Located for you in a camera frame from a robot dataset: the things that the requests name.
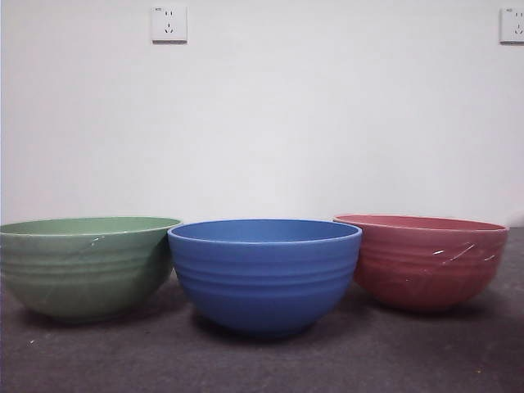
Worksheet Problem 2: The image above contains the red ribbed bowl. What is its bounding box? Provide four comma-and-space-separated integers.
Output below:
332, 212, 510, 314

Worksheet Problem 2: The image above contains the white wall socket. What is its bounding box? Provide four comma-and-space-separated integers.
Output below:
499, 7, 524, 45
151, 5, 188, 44

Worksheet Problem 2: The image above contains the green ribbed bowl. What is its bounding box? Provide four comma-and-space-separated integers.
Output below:
0, 216, 183, 325

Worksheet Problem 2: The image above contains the blue ribbed bowl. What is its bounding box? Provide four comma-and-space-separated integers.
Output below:
166, 219, 364, 339

